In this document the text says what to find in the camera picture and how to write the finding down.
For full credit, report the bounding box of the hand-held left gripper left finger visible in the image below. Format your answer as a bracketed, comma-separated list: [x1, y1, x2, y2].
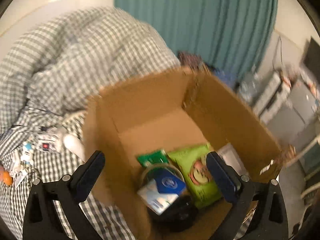
[22, 150, 105, 240]

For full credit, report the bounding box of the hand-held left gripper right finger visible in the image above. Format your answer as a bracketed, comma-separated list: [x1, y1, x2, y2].
[205, 151, 292, 240]

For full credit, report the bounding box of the light green cartoon packet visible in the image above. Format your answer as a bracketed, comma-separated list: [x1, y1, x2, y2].
[167, 142, 223, 209]

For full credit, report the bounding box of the black round container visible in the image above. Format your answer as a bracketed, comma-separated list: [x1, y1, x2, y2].
[147, 194, 199, 232]

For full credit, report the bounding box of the cotton swab bag blue label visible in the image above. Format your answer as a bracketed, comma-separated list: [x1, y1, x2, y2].
[152, 170, 187, 197]

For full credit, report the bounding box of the grey patterned tissue pack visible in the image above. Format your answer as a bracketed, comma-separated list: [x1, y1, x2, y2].
[35, 127, 63, 153]

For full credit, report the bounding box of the clear tape roll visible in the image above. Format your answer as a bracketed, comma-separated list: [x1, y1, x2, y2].
[140, 163, 187, 198]

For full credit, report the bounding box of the dark green foil packet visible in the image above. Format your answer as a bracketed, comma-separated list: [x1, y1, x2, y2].
[136, 149, 170, 168]

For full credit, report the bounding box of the blue white tissue pack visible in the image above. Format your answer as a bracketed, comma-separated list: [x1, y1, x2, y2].
[137, 180, 179, 215]

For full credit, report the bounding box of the cardboard box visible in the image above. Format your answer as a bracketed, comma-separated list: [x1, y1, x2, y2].
[82, 65, 297, 240]

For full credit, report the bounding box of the white paper sheet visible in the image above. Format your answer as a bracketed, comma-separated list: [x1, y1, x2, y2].
[216, 143, 247, 178]

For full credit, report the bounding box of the white roll-on bottle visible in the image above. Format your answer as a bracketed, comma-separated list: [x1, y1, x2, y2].
[62, 134, 85, 160]

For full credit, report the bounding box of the grey checked bed sheet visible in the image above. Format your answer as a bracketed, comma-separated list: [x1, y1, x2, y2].
[0, 112, 140, 240]

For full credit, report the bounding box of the white toothpaste tube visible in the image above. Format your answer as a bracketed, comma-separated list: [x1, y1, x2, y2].
[10, 165, 29, 188]

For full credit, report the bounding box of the orange toy ball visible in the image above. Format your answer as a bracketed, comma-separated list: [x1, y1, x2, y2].
[0, 170, 13, 187]

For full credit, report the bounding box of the white metal rack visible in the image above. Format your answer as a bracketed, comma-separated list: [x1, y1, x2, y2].
[285, 130, 320, 200]

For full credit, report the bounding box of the grey storage cabinet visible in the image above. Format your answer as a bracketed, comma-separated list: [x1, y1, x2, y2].
[252, 72, 320, 140]

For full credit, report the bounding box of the grey checked duvet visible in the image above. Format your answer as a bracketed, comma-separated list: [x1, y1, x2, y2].
[0, 6, 180, 135]

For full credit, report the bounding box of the dark patterned cloth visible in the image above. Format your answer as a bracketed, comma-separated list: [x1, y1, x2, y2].
[177, 51, 208, 68]

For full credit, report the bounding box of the black monitor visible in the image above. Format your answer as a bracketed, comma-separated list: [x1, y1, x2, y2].
[304, 37, 320, 78]

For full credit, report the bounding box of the teal curtain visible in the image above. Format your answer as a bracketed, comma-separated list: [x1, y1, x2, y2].
[114, 0, 279, 85]

